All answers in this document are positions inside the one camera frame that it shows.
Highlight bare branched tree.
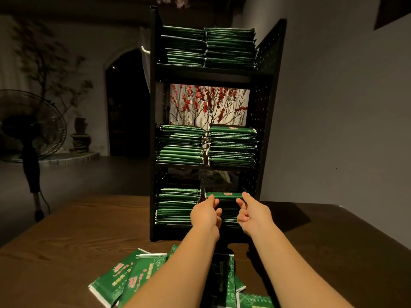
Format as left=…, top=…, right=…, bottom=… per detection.
left=13, top=19, right=94, bottom=126

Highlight red berry branches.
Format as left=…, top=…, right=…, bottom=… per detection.
left=168, top=84, right=250, bottom=129

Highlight person's right forearm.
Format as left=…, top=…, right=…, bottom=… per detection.
left=250, top=226, right=354, bottom=308

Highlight pile of green packets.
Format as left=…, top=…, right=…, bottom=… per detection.
left=88, top=243, right=277, bottom=308

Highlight black metal shelf rack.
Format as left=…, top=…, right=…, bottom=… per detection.
left=149, top=6, right=288, bottom=243

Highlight black standing fan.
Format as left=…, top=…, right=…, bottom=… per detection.
left=0, top=89, right=68, bottom=222

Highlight person's left forearm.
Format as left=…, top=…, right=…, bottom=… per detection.
left=125, top=228, right=221, bottom=308

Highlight person's left hand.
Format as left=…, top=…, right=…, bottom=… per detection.
left=189, top=194, right=223, bottom=241

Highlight dark vase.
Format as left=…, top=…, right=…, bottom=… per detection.
left=69, top=116, right=92, bottom=153

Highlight pink hanging flower decoration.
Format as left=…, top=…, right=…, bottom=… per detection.
left=156, top=0, right=191, bottom=9

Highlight person's right hand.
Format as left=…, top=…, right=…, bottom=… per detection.
left=235, top=191, right=276, bottom=239

